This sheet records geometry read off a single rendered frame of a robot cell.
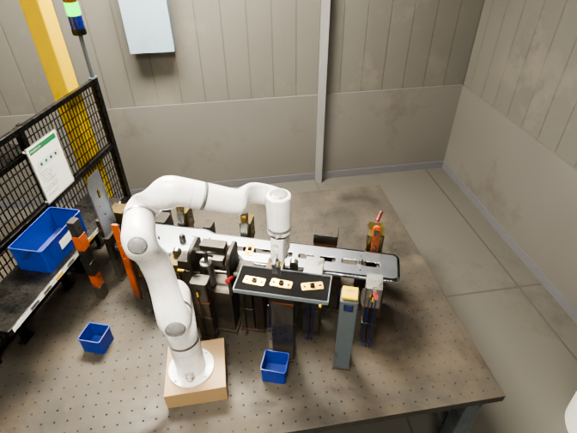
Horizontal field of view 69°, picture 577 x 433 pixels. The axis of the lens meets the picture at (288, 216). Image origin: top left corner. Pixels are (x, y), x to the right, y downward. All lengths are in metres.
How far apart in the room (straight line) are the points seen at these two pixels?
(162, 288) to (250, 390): 0.66
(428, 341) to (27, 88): 3.49
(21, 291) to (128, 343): 0.50
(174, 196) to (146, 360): 1.01
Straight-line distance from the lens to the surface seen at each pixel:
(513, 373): 3.10
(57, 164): 2.42
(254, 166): 4.19
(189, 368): 1.82
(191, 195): 1.30
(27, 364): 2.31
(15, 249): 2.16
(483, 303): 3.41
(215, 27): 3.70
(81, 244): 2.18
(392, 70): 4.11
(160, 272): 1.46
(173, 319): 1.55
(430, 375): 2.05
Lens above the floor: 2.37
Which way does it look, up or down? 38 degrees down
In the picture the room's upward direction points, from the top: 1 degrees counter-clockwise
